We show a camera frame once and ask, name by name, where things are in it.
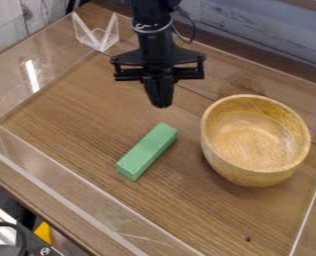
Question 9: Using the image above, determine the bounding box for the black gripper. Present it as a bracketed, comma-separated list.
[110, 23, 205, 108]

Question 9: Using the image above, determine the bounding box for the green rectangular block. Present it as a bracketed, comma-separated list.
[116, 123, 178, 181]

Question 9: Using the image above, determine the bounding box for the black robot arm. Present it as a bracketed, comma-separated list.
[110, 0, 206, 108]

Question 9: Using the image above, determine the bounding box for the brown wooden bowl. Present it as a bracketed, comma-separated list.
[201, 94, 311, 187]

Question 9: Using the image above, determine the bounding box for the yellow tag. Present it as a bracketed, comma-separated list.
[34, 222, 53, 244]

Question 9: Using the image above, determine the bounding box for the clear acrylic corner bracket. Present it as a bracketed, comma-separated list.
[72, 12, 120, 52]

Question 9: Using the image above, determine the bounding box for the clear acrylic tray wall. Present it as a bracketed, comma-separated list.
[0, 126, 204, 256]

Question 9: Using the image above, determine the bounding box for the black cable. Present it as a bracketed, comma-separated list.
[0, 221, 30, 256]

